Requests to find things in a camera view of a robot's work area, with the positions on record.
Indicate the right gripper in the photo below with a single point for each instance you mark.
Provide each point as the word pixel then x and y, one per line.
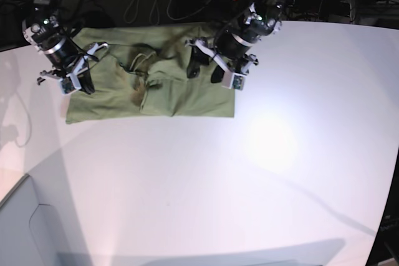
pixel 67 57

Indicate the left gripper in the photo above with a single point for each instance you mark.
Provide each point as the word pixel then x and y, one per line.
pixel 232 46

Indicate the green T-shirt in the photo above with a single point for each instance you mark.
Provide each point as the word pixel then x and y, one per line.
pixel 144 72

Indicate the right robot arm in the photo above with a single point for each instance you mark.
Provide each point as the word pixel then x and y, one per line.
pixel 53 38

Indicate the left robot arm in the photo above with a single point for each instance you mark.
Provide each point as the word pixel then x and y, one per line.
pixel 262 17

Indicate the grey panel at table corner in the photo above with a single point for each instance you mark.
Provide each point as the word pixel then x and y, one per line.
pixel 31 232

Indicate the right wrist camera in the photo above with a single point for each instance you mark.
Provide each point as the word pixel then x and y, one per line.
pixel 69 84

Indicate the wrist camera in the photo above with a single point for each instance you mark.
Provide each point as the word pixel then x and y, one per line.
pixel 233 80
pixel 69 84

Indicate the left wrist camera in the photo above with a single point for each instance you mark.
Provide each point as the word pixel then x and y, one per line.
pixel 233 80

